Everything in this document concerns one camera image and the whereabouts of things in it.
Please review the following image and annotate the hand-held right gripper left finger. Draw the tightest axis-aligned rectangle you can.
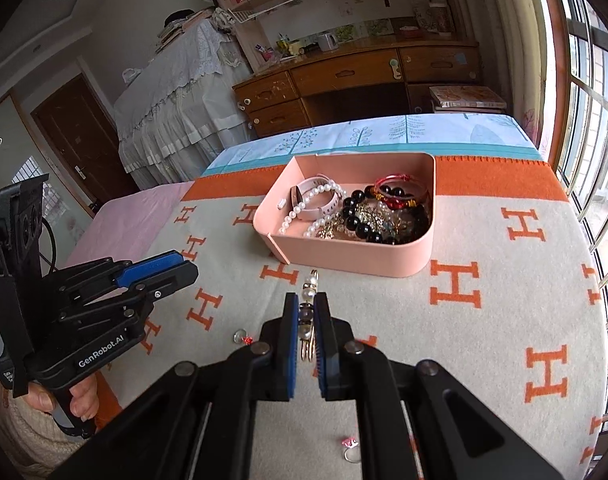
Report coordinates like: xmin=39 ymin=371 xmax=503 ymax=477
xmin=48 ymin=293 xmax=300 ymax=480

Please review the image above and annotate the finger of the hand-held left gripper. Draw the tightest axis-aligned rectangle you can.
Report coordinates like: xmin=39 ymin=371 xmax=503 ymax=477
xmin=58 ymin=249 xmax=185 ymax=307
xmin=58 ymin=262 xmax=199 ymax=334

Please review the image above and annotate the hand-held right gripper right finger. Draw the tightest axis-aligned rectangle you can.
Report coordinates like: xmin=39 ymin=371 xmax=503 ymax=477
xmin=313 ymin=292 xmax=565 ymax=480

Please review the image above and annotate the gold pearl brooch pin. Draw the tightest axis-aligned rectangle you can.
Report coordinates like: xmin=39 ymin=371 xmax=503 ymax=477
xmin=296 ymin=269 xmax=321 ymax=364

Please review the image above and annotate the pink plastic box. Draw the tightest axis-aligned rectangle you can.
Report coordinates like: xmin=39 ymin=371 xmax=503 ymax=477
xmin=253 ymin=152 xmax=436 ymax=278

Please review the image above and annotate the small white pearl necklace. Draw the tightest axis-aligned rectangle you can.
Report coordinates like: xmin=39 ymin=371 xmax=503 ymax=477
xmin=305 ymin=212 xmax=337 ymax=239

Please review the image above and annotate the rhinestone pearl hair comb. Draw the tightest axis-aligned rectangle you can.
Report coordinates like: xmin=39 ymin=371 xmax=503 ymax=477
xmin=351 ymin=202 xmax=409 ymax=241

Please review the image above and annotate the black bead bracelet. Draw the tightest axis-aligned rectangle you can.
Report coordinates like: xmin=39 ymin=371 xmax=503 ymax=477
xmin=341 ymin=186 xmax=431 ymax=246

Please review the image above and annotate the white pearl bracelet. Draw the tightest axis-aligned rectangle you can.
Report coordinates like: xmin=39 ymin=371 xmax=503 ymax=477
xmin=278 ymin=182 xmax=347 ymax=235

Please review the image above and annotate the pink strap watch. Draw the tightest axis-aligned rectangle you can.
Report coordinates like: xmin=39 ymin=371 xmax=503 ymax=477
xmin=290 ymin=175 xmax=341 ymax=221

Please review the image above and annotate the red string bracelet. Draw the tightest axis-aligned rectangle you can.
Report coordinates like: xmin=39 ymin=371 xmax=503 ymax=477
xmin=373 ymin=174 xmax=429 ymax=211

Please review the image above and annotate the person's left forearm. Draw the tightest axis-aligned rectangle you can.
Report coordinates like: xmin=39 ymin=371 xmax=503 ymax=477
xmin=0 ymin=390 xmax=87 ymax=477

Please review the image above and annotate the person's left hand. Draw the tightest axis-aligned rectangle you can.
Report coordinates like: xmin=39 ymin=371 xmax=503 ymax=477
xmin=26 ymin=375 xmax=101 ymax=429

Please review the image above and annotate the pink bed sheet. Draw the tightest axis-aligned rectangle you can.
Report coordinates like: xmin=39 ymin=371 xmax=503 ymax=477
xmin=48 ymin=180 xmax=195 ymax=281

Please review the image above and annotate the brown wooden door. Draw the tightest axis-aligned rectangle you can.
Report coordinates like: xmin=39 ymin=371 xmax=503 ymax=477
xmin=31 ymin=72 xmax=139 ymax=206

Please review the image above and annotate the white lace covered furniture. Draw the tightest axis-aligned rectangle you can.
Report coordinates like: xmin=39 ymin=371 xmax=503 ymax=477
xmin=114 ymin=20 xmax=255 ymax=186

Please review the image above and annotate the orange grey patterned blanket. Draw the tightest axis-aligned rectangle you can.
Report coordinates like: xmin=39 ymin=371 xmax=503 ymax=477
xmin=96 ymin=155 xmax=608 ymax=480

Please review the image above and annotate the pile of books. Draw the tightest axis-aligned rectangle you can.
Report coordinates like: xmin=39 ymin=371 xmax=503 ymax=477
xmin=156 ymin=7 xmax=219 ymax=54

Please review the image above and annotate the blue leaf print sheet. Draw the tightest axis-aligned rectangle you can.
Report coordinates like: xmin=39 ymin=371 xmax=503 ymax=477
xmin=201 ymin=112 xmax=544 ymax=177

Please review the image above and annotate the wooden desk with drawers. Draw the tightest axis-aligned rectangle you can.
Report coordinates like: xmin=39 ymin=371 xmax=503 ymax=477
xmin=232 ymin=42 xmax=485 ymax=138

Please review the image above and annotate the low stack of books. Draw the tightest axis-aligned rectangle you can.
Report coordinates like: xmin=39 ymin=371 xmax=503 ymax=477
xmin=429 ymin=85 xmax=508 ymax=113

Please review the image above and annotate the wooden shelf hutch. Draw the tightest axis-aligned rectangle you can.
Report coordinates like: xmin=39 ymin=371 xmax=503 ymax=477
xmin=199 ymin=0 xmax=445 ymax=68

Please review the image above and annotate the beige curtain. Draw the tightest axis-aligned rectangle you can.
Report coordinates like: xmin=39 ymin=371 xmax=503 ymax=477
xmin=449 ymin=0 xmax=570 ymax=161

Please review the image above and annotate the floral jar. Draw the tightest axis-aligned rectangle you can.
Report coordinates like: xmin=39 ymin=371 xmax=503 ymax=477
xmin=414 ymin=0 xmax=455 ymax=36

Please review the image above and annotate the window with metal grille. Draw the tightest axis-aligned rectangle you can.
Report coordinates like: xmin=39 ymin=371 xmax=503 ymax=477
xmin=529 ymin=0 xmax=608 ymax=436

